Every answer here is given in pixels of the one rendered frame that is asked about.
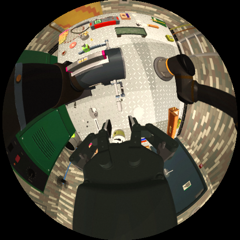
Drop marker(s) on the orange yellow zigzag tank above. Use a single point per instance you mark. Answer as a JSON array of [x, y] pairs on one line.
[[78, 15]]

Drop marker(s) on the small orange purple box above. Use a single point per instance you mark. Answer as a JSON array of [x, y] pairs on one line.
[[125, 16]]

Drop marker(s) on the dark green tray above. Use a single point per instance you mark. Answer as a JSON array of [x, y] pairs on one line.
[[130, 31]]

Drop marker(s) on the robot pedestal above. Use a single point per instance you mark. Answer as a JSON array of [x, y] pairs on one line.
[[161, 68]]

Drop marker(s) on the yellow green tape measure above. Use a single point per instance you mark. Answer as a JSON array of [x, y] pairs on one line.
[[170, 38]]

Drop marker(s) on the grey metal bowl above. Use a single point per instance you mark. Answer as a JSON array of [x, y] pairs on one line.
[[84, 36]]

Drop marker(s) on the orange tool tray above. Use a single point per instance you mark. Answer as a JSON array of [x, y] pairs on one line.
[[172, 121]]

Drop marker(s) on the grey spirit level pink caps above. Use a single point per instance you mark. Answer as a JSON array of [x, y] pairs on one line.
[[88, 60]]

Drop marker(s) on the green flat box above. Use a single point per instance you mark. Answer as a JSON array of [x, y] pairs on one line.
[[159, 21]]

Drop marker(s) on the dark brown flue pipe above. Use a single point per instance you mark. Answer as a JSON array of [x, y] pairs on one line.
[[56, 84]]

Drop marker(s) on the pink yellow brush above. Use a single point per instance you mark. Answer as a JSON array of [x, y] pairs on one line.
[[63, 36]]

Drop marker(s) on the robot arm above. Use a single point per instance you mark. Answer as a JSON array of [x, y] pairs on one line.
[[185, 80]]

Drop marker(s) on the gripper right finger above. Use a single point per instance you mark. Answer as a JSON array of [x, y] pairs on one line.
[[136, 136]]

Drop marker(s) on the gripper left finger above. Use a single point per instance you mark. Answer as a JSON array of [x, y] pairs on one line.
[[103, 140]]

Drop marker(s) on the copper wall pipe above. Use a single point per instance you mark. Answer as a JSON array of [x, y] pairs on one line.
[[184, 31]]

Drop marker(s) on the silver axle rod assembly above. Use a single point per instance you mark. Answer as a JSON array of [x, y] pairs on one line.
[[117, 91]]

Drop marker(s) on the silver adjustable wrench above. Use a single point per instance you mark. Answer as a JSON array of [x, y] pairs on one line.
[[94, 115]]

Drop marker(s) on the small orange cylinder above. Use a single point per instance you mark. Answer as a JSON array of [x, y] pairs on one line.
[[153, 25]]

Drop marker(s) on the blue notched bar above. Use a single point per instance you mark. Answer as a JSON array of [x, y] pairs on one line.
[[95, 46]]

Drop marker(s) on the red handheld meter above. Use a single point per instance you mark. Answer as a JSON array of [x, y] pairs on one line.
[[104, 23]]

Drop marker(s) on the yellow green torch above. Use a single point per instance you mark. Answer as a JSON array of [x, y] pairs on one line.
[[179, 123]]

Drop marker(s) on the grey wall plate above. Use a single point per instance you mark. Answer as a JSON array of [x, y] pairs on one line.
[[42, 207]]

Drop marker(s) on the small black white clip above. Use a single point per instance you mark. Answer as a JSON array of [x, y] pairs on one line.
[[138, 24]]

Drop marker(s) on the orange disc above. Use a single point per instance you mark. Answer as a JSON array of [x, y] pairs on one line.
[[73, 45]]

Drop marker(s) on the pink orange pad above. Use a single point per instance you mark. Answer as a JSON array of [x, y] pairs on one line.
[[92, 148]]

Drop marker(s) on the grey round pipe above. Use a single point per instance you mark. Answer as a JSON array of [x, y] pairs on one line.
[[74, 143]]

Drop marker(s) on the green sliding weight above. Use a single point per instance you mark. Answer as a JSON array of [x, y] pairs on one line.
[[85, 48]]

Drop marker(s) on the green boiler cabinet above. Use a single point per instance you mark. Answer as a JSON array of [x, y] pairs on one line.
[[43, 135]]

